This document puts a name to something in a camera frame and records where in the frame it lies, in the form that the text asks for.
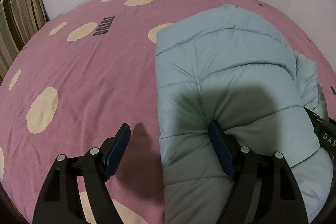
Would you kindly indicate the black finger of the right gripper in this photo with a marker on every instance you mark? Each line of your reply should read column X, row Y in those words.
column 325, row 131

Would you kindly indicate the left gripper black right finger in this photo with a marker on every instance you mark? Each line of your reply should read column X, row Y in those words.
column 264, row 188

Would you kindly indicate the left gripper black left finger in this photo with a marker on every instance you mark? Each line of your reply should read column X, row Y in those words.
column 59, row 199

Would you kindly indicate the light blue puffer jacket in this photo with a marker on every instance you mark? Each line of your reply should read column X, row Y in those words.
column 232, row 66

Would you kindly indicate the pink polka dot bedsheet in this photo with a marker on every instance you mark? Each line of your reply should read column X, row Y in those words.
column 88, row 71

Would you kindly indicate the striped fabric headboard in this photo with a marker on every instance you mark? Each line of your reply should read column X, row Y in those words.
column 20, row 21

